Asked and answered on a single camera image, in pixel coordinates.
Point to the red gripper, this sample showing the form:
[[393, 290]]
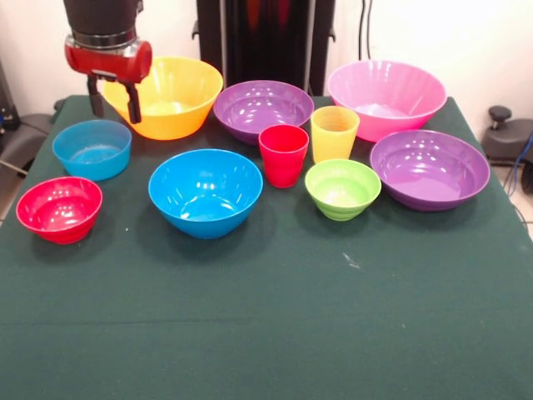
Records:
[[108, 61]]

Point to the small red bowl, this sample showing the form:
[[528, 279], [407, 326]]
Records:
[[59, 212]]

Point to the blue bowl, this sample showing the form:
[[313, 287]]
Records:
[[206, 196]]

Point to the translucent teal bowl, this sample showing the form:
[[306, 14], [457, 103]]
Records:
[[91, 146]]

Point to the black levelling knob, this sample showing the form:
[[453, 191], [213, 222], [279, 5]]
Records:
[[59, 106], [499, 114]]

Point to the large yellow bowl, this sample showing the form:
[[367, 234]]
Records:
[[179, 96]]

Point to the black equipment box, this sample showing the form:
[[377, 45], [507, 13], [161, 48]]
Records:
[[7, 100]]

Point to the purple bowl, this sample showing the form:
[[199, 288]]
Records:
[[429, 166], [262, 104]]

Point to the red cup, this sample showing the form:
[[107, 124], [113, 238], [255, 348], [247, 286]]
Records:
[[283, 158]]

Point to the yellow cup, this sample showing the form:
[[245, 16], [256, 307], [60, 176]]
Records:
[[333, 137]]

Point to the small green bowl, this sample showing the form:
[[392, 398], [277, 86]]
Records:
[[341, 187]]

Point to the dark green tablecloth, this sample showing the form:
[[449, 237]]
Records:
[[266, 312]]

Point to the large pink bowl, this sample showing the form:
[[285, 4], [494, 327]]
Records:
[[387, 91]]

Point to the grey pedestal leg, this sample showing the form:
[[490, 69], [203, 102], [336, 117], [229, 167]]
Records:
[[508, 141], [25, 137]]

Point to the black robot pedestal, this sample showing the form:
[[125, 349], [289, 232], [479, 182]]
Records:
[[291, 41]]

